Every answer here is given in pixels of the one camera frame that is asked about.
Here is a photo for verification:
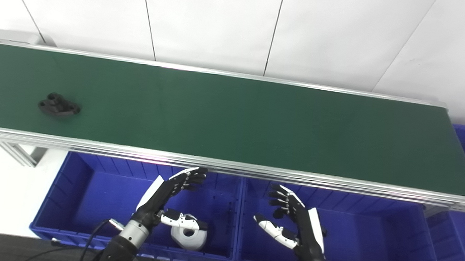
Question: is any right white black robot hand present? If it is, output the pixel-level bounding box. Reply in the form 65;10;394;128
251;183;330;261

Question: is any white round plastic part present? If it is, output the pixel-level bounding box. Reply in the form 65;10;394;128
169;213;209;252

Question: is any green conveyor belt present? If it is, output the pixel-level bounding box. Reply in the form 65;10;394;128
0;39;465;215
0;43;465;198

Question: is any aluminium conveyor leg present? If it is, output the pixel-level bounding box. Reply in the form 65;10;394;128
0;140;50;168

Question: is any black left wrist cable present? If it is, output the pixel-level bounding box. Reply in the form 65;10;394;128
75;217;126;261

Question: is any grey conveyor end housing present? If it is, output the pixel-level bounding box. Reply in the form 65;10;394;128
0;29;57;47

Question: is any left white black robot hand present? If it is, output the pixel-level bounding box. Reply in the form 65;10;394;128
134;164;212;232

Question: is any black plastic machine part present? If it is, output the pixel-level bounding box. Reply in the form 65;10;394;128
37;92;82;118

